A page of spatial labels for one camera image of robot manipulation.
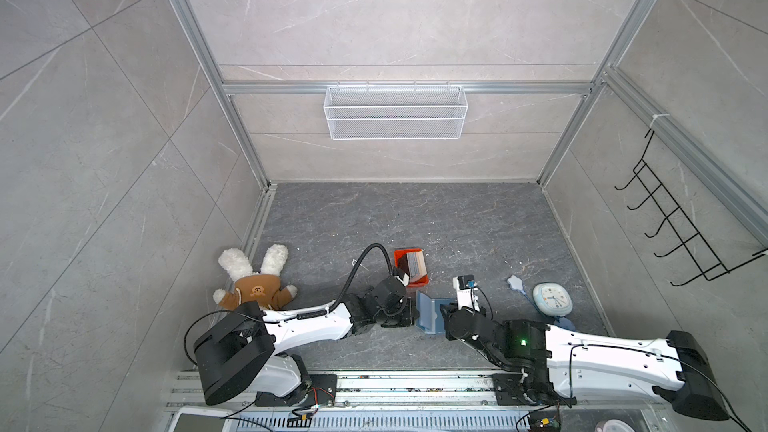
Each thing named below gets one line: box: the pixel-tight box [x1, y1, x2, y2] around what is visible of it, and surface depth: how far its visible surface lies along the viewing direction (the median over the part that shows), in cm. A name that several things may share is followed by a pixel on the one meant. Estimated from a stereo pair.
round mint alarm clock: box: [532, 282, 573, 317], surface depth 88 cm
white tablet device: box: [167, 406, 235, 432], surface depth 67 cm
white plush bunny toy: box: [212, 245, 298, 311], surface depth 87 cm
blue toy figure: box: [507, 274, 526, 295], surface depth 93 cm
